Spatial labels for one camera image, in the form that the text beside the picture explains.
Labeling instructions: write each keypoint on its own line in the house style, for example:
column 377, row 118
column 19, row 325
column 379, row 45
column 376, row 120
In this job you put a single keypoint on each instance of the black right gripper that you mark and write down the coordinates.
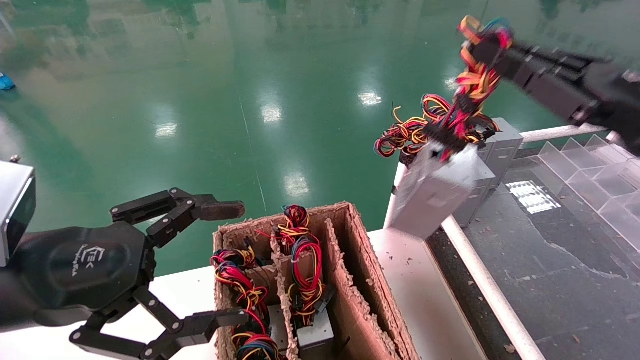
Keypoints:
column 615, row 100

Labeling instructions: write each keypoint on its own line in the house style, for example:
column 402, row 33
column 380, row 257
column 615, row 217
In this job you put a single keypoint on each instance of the clear acrylic divider tray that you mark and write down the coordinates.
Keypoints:
column 575, row 160

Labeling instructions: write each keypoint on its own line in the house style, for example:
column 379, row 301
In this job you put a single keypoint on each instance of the black cart side beam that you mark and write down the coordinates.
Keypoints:
column 472, row 300

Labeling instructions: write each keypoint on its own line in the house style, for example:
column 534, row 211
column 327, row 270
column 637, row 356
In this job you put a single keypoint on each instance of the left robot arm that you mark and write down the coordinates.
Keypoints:
column 7, row 305

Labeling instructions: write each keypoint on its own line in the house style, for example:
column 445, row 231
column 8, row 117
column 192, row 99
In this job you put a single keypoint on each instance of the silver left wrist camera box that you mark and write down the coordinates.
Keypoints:
column 15, row 210

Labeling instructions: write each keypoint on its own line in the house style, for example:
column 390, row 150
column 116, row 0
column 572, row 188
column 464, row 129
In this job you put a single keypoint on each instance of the brown cardboard divider box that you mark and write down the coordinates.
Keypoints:
column 360, row 320

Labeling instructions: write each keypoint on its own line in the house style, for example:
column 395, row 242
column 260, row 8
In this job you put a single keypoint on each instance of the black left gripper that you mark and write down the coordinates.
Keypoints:
column 85, row 265

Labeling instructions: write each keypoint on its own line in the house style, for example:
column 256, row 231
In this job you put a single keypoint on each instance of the blue shoe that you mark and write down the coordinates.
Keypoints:
column 6, row 81

